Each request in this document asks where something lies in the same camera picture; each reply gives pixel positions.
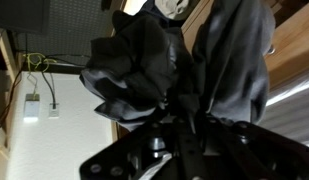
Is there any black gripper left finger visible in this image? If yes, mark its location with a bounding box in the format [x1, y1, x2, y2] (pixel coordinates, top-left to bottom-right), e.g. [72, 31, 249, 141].
[78, 113, 196, 180]

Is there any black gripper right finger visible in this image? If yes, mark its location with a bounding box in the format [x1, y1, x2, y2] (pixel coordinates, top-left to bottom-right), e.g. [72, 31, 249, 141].
[193, 112, 309, 180]

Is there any grey cloth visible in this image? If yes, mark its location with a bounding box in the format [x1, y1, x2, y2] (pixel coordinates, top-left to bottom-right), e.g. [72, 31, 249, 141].
[78, 0, 277, 133]

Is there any beige cloth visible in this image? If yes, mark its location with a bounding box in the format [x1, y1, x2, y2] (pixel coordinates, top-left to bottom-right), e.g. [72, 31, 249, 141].
[153, 0, 195, 21]

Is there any white power adapter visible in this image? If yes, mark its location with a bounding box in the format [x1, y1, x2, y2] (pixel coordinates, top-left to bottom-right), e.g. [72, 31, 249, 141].
[22, 93, 41, 123]

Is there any black floor mat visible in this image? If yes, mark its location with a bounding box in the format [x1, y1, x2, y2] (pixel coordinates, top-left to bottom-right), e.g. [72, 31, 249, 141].
[0, 0, 51, 35]

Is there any white wall outlet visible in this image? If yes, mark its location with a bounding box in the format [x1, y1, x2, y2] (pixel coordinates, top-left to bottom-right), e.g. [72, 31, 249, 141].
[47, 102, 61, 120]

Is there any black wall cable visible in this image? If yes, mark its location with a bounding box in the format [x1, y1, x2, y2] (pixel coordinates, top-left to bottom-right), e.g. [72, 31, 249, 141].
[40, 70, 59, 110]

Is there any yellow cable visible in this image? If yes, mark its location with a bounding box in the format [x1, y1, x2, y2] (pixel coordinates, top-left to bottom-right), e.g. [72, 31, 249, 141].
[22, 52, 59, 73]

